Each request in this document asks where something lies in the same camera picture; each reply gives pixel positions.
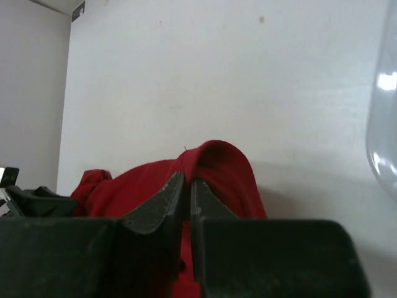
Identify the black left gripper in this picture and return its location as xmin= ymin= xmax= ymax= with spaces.
xmin=4 ymin=186 xmax=78 ymax=218

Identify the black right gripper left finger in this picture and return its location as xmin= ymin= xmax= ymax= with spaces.
xmin=116 ymin=172 xmax=185 ymax=282

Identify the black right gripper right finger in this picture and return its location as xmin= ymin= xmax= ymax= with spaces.
xmin=190 ymin=180 xmax=248 ymax=281

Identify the red t shirt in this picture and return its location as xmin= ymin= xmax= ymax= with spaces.
xmin=71 ymin=140 xmax=267 ymax=297

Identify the white plastic laundry basket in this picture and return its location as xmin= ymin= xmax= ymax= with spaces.
xmin=366 ymin=1 xmax=396 ymax=197

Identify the small black table label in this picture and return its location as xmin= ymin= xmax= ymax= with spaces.
xmin=71 ymin=1 xmax=86 ymax=22

